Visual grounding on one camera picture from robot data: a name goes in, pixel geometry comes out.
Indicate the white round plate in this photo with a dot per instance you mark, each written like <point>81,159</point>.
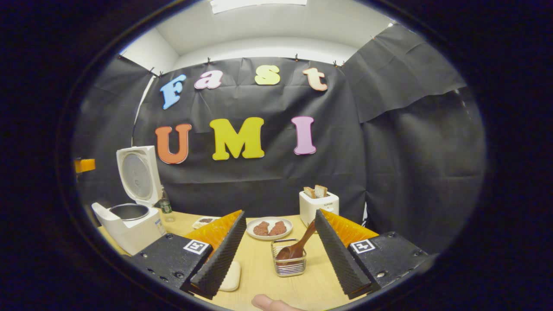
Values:
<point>270,237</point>

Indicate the black backdrop cloth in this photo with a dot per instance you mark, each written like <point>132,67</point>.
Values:
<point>281,185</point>

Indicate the white toaster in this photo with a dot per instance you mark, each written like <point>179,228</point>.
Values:
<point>317,211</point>

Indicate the large ceiling light panel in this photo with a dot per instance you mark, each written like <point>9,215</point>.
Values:
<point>259,5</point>

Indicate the brown wooden spoon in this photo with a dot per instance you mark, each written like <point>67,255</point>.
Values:
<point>298,246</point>

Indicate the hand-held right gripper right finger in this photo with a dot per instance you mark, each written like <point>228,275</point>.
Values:
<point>339,259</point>

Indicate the white divided condiment dish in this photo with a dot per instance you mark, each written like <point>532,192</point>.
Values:
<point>205,222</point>

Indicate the white rice cooker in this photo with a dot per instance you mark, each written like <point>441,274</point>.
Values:
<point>129,233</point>

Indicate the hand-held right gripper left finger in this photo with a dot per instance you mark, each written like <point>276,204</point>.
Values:
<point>220,259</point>

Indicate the brown meat piece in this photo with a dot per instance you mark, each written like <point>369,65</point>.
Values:
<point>261,229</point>
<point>278,228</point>

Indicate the toast slice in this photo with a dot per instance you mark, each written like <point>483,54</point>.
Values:
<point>309,193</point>
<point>321,191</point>

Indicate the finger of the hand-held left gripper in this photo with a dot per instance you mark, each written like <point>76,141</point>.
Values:
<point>85,166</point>

